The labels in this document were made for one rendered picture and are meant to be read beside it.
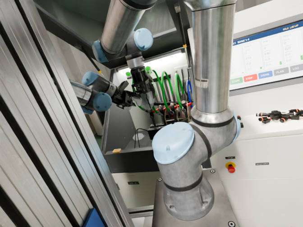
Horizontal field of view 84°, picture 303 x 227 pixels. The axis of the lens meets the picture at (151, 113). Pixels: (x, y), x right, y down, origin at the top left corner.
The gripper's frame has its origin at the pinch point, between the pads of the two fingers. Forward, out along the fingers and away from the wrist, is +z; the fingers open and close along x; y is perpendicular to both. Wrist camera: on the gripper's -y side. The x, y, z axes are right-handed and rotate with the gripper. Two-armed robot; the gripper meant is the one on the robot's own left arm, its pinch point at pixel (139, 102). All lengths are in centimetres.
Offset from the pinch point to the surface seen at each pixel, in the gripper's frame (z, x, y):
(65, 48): 21, -269, -249
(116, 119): 11.7, -36.8, -3.4
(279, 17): 23, 78, -34
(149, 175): 25.4, -12.2, 39.3
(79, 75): 70, -277, -207
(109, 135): 6.5, -34.9, 12.3
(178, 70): 28.6, 13.0, -37.4
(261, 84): 37, 60, -6
